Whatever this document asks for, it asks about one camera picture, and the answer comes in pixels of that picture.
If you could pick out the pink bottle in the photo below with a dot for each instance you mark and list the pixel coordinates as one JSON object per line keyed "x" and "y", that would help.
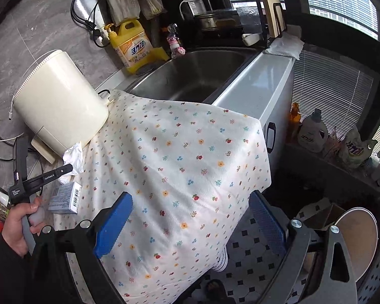
{"x": 175, "y": 46}

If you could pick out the dark slipper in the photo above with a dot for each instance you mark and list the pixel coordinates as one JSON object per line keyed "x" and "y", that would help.
{"x": 220, "y": 289}

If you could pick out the window blinds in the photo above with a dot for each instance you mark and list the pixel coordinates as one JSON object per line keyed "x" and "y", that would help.
{"x": 329, "y": 82}

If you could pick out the clear plastic wrap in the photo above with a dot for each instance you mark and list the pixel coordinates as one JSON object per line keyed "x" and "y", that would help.
{"x": 74, "y": 158}

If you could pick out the white detergent bottle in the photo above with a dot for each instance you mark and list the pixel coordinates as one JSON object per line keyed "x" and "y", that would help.
{"x": 313, "y": 133}

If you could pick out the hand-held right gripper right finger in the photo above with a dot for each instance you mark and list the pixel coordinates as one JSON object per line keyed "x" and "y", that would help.
{"x": 269, "y": 224}

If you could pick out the steel sink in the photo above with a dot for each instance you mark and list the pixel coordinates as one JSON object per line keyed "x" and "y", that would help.
{"x": 193, "y": 76}

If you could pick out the white dishcloth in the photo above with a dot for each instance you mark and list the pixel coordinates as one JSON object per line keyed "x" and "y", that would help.
{"x": 285, "y": 47}

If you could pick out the small white dish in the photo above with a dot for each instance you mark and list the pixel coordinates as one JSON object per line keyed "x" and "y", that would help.
{"x": 251, "y": 39}

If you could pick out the person's left forearm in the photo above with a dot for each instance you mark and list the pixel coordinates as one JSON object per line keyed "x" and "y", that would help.
{"x": 6, "y": 275}

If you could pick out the white cabinet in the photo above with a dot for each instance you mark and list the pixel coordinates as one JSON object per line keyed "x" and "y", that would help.
{"x": 266, "y": 79}

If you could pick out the blue and white cardboard box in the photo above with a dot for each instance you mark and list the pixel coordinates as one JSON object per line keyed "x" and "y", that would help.
{"x": 65, "y": 196}

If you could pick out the yellow detergent bottle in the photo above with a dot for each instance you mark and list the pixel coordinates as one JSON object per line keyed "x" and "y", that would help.
{"x": 129, "y": 47}

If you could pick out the detergent refill bag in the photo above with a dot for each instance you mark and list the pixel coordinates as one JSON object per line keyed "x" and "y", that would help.
{"x": 356, "y": 152}

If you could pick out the orange spray bottle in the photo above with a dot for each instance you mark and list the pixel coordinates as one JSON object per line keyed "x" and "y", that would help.
{"x": 294, "y": 117}

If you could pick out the floral tablecloth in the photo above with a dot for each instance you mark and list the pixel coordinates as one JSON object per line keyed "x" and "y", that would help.
{"x": 177, "y": 171}

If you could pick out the black dish rack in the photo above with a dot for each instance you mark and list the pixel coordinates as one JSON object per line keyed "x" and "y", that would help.
{"x": 266, "y": 34}

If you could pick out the wooden cutting board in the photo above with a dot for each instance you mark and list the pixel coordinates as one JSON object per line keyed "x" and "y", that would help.
{"x": 272, "y": 6}

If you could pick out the cream air fryer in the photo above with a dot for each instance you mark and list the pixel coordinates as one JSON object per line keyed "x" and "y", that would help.
{"x": 60, "y": 101}

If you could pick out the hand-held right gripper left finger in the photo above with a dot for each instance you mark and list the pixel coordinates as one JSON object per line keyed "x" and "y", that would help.
{"x": 114, "y": 224}

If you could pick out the steel pot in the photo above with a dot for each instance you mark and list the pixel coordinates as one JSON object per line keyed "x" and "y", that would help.
{"x": 215, "y": 20}

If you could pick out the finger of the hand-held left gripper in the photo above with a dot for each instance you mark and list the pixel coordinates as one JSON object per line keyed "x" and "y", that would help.
{"x": 50, "y": 176}

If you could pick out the person's left hand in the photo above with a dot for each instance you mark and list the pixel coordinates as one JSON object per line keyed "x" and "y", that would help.
{"x": 15, "y": 228}

